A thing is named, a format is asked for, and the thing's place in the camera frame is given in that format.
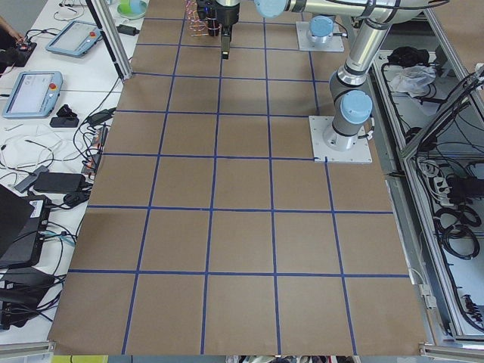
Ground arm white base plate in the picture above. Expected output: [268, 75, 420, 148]
[309, 116, 372, 164]
[296, 21, 344, 53]

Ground black power brick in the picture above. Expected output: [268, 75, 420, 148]
[33, 172, 85, 194]

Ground copper wire wine rack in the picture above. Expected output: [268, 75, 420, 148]
[185, 0, 220, 37]

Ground orange black usb hub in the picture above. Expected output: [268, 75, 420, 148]
[90, 126, 109, 152]
[82, 152, 102, 175]

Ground blue teach pendant near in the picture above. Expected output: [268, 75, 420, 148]
[2, 71, 64, 119]

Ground green bowl with blocks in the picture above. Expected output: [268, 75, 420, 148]
[116, 0, 147, 20]

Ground aluminium frame post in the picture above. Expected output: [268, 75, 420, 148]
[86, 0, 132, 81]

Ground black laptop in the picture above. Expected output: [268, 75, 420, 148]
[1, 186, 51, 268]

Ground blue teach pendant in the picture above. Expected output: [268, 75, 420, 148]
[2, 71, 64, 119]
[45, 20, 101, 57]

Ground blue teach pendant far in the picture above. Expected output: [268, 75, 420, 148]
[45, 20, 101, 57]

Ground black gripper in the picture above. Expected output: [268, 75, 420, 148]
[215, 0, 240, 60]

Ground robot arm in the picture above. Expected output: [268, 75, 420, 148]
[255, 0, 448, 114]
[213, 1, 335, 60]

